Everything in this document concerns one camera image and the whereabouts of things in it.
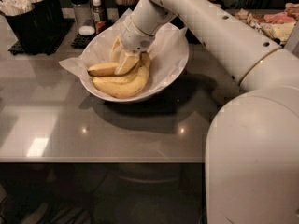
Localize pink sweetener packets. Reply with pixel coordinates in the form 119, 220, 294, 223
263, 3, 299, 24

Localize yellow banana bunch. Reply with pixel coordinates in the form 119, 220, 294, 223
87, 52, 151, 99

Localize black rubber mat left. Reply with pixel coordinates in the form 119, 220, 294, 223
8, 18, 75, 55

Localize black front cutlery holder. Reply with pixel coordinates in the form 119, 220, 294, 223
5, 0, 52, 54

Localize black stirrer cup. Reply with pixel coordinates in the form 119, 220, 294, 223
117, 5, 135, 17

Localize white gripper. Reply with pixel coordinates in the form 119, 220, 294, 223
110, 0, 175, 75

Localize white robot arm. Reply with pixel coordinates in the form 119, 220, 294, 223
121, 0, 299, 224

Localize black rubber mat small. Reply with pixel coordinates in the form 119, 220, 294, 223
71, 20, 114, 49

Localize clear shaker black lid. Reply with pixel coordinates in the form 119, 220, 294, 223
71, 0, 95, 36

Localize white paper bowl liner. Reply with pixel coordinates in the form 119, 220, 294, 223
58, 8, 189, 98

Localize brown sauce bottle white cap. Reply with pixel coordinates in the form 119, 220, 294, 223
92, 0, 107, 34

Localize white bowl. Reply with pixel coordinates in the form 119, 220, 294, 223
78, 22, 190, 104

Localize white plastic cutlery bundle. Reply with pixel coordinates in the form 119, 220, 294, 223
0, 0, 42, 16

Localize black rear cutlery holder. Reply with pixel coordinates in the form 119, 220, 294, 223
36, 0, 64, 34

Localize black cutlery holder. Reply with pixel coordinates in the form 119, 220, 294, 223
36, 0, 64, 34
5, 0, 52, 54

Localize black condiment packet rack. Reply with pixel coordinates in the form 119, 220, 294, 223
235, 9, 297, 46

